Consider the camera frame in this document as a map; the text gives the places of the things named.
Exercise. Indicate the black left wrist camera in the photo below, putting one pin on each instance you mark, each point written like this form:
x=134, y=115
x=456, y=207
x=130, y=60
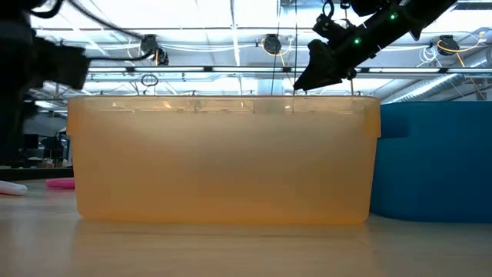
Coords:
x=61, y=63

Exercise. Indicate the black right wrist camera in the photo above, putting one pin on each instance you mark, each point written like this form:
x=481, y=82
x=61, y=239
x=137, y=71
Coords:
x=332, y=29

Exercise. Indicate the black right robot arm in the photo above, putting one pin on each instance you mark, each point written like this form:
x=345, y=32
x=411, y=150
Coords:
x=415, y=15

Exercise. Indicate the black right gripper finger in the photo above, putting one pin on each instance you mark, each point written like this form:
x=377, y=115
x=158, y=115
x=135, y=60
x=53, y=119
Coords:
x=317, y=69

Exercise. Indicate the orange translucent plastic bin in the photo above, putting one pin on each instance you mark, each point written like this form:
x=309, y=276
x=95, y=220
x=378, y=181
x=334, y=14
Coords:
x=223, y=165

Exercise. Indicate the black aluminium table frame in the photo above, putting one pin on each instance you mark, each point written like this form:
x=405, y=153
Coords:
x=38, y=174

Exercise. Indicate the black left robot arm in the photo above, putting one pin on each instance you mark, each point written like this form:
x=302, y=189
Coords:
x=15, y=9

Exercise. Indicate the white barrel marker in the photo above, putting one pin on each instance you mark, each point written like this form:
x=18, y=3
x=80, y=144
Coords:
x=11, y=188

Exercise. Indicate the silver ventilation duct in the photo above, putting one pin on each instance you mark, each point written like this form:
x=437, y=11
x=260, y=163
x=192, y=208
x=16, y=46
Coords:
x=430, y=86

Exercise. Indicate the dark background desks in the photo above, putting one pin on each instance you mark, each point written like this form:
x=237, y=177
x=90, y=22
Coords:
x=50, y=148

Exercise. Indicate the teal plastic bin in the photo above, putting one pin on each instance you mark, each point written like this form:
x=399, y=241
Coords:
x=434, y=165

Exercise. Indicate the pink highlighter marker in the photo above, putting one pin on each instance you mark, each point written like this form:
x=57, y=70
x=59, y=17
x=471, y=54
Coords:
x=60, y=183

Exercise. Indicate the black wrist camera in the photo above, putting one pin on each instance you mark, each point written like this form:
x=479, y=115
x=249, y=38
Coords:
x=61, y=63
x=332, y=29

